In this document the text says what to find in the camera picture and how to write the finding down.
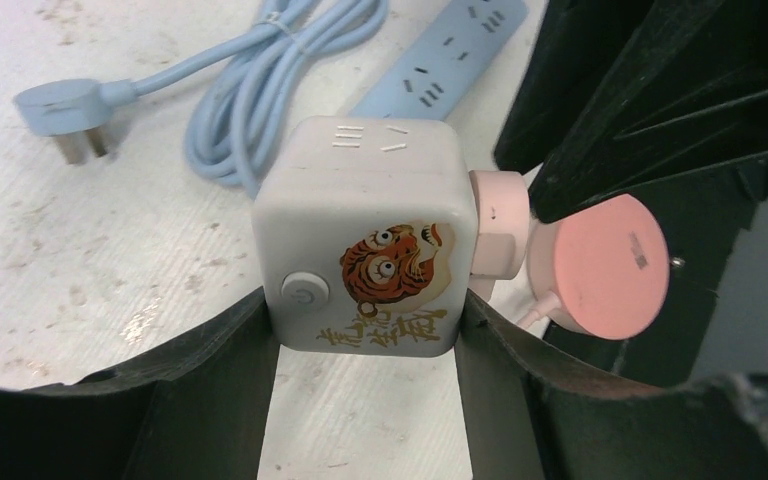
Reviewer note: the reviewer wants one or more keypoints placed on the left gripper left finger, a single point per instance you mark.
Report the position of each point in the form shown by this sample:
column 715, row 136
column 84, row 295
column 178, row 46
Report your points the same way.
column 194, row 407

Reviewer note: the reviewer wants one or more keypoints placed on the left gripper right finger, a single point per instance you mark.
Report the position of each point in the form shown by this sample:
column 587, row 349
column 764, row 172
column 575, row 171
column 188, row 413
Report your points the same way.
column 532, row 411

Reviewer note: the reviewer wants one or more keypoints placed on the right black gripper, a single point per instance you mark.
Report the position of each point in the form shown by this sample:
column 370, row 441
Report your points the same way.
column 620, row 94

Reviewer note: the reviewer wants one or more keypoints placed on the pink round disc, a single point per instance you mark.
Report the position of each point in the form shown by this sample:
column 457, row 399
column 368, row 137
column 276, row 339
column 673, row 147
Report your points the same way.
column 603, row 271

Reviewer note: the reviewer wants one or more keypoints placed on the blue power strip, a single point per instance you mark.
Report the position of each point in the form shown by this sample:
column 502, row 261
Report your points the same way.
column 432, row 75

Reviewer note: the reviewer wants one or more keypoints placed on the white cube adapter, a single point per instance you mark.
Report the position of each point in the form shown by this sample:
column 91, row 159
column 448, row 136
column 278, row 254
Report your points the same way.
column 365, row 230

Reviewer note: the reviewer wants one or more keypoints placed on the blue round plug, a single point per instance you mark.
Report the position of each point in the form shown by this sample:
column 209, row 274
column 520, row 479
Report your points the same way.
column 73, row 112

